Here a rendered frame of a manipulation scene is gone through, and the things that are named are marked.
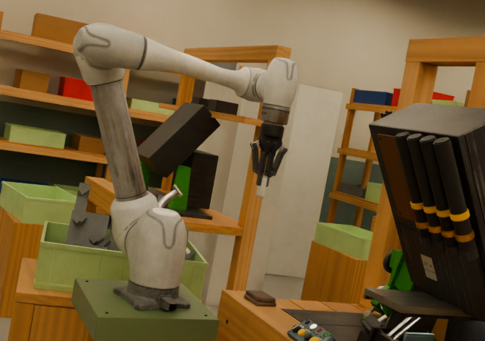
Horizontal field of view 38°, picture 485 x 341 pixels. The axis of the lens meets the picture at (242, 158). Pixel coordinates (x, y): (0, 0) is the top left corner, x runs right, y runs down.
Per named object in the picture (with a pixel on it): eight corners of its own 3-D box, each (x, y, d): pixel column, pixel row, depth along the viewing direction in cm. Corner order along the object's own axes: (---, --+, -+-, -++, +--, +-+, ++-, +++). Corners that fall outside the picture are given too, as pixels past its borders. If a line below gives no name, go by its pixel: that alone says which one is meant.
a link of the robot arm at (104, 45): (149, 29, 200) (136, 31, 212) (86, 14, 192) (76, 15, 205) (139, 75, 201) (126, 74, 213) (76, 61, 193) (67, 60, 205)
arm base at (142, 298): (143, 315, 199) (146, 296, 198) (111, 290, 217) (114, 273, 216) (198, 313, 209) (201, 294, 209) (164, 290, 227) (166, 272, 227)
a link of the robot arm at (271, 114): (258, 102, 229) (254, 121, 229) (270, 105, 220) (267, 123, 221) (282, 108, 232) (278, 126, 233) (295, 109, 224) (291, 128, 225)
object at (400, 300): (399, 317, 175) (402, 305, 175) (362, 298, 189) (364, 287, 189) (514, 324, 192) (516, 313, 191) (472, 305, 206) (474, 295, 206)
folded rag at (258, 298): (242, 297, 249) (245, 289, 249) (263, 298, 253) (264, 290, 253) (256, 305, 240) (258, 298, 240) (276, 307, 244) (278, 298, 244)
